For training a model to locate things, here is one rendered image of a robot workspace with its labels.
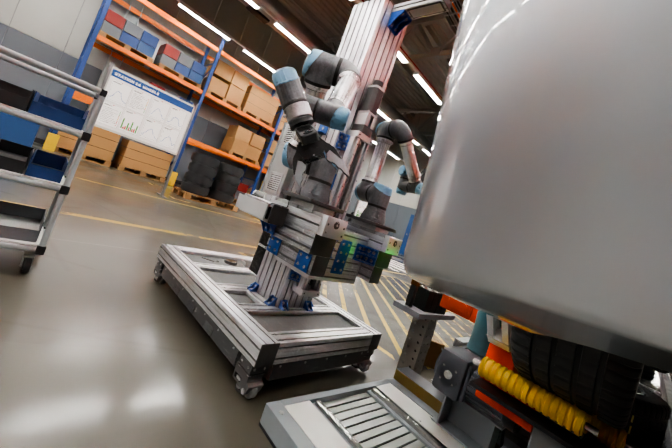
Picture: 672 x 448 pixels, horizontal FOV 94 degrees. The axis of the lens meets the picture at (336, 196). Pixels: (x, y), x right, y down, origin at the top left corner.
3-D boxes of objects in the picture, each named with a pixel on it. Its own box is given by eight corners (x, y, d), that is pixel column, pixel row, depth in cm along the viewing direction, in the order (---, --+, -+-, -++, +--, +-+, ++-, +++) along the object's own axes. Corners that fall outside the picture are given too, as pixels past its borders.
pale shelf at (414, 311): (418, 319, 160) (420, 313, 160) (392, 304, 172) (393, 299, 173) (454, 320, 189) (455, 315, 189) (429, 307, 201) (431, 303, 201)
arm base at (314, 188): (292, 192, 148) (299, 172, 148) (314, 200, 159) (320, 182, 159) (312, 198, 137) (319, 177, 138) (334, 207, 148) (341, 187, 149)
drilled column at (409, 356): (406, 390, 173) (430, 317, 176) (392, 378, 181) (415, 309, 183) (416, 387, 180) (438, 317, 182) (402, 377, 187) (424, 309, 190)
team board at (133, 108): (67, 174, 482) (113, 58, 493) (64, 169, 517) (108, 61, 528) (167, 199, 590) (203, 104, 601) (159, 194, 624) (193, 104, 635)
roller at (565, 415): (593, 449, 70) (600, 423, 70) (467, 370, 92) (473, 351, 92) (596, 442, 74) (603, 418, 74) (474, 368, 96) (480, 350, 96)
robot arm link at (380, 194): (376, 204, 176) (383, 181, 177) (362, 200, 187) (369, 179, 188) (391, 210, 182) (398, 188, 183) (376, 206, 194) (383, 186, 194)
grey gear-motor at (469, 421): (522, 508, 102) (553, 404, 104) (415, 418, 133) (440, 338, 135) (536, 489, 115) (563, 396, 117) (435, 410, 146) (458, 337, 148)
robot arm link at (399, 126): (414, 115, 183) (430, 191, 199) (401, 117, 193) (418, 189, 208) (399, 121, 178) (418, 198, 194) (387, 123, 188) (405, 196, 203)
